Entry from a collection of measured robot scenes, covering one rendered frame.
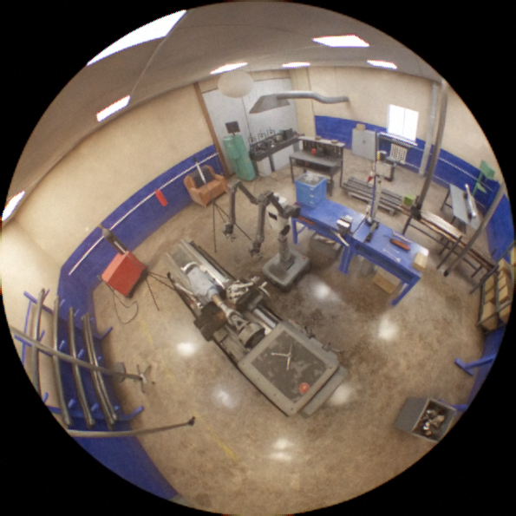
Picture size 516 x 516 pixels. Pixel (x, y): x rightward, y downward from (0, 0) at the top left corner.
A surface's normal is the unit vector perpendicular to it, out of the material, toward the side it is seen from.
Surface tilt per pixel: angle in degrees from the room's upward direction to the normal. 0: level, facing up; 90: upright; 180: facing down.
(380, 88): 90
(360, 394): 0
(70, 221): 90
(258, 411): 0
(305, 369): 0
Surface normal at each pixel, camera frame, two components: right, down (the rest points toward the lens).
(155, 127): 0.68, 0.48
